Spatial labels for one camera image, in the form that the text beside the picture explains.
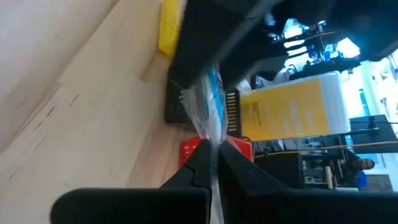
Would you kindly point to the yellow plastic basket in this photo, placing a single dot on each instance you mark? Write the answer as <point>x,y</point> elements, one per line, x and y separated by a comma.
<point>169,28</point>

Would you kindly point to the blue toothbrush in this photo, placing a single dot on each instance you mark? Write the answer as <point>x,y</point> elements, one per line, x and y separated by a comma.
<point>214,102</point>

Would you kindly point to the red plastic basket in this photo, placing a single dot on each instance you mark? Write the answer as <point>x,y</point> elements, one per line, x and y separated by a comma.
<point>188,149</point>

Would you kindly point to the wipes canister with yellow label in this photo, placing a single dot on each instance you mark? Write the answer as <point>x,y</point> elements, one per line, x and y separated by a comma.
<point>280,109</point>

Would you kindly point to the black plastic basket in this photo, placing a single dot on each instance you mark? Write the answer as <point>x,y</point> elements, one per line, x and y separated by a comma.
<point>177,102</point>

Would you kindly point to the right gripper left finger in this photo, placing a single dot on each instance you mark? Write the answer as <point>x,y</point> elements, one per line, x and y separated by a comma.
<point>140,207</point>

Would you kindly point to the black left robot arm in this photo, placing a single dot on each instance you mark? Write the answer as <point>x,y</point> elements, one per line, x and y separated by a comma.
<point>211,28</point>

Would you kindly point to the person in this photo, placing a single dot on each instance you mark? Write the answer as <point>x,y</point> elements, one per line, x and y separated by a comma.
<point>365,164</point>

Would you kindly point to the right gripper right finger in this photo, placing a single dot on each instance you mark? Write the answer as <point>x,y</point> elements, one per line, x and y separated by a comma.
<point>311,208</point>

